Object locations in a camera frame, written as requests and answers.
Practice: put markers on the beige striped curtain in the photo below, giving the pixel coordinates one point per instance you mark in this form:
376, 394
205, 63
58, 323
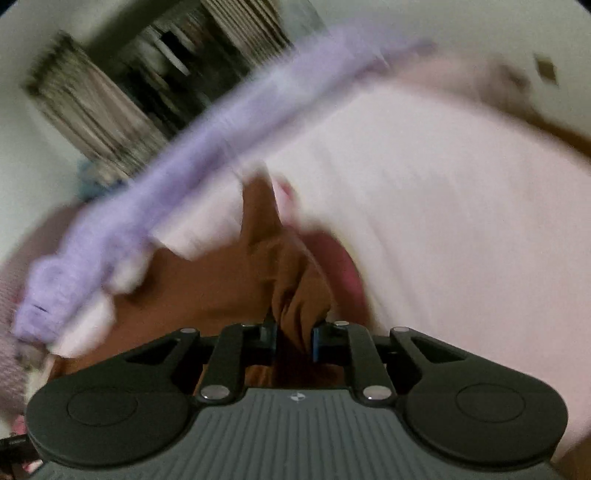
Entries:
258, 23
92, 110

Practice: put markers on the blue and white cloth pile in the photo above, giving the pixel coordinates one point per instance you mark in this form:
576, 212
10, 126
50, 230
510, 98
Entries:
92, 177

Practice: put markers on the pink pillow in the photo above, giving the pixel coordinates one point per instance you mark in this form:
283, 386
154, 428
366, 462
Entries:
475, 69

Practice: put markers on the pink bed sheet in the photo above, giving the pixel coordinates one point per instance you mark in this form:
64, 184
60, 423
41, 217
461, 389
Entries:
438, 207

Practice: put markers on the brown jacket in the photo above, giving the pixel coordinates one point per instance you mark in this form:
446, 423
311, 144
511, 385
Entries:
207, 286

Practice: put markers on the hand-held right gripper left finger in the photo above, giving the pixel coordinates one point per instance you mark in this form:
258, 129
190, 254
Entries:
272, 342

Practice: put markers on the mauve pillow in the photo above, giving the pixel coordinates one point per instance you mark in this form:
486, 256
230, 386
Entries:
18, 295

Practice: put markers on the wooden bed frame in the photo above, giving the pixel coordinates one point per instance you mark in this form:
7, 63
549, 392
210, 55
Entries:
563, 131

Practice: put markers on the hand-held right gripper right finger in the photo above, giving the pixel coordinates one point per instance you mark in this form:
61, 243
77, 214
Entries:
316, 344

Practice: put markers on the purple duvet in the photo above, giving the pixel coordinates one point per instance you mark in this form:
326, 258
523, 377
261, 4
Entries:
221, 138

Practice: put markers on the pink cloth with red trim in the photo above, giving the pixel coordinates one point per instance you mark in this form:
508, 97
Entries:
339, 263

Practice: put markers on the olive wall socket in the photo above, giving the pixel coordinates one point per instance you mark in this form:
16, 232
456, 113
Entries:
546, 69

